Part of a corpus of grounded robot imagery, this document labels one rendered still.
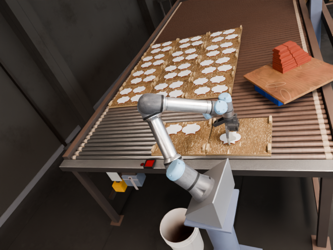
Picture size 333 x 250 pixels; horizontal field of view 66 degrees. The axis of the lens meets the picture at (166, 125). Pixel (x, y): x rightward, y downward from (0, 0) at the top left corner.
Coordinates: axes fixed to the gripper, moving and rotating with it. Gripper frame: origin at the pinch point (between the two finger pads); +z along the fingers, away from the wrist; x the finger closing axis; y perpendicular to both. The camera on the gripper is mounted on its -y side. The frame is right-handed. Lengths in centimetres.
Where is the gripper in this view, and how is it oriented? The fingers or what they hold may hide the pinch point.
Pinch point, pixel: (230, 137)
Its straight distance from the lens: 182.0
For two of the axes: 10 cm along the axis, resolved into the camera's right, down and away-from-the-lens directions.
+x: 3.0, -6.7, 6.8
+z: 3.1, 7.4, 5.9
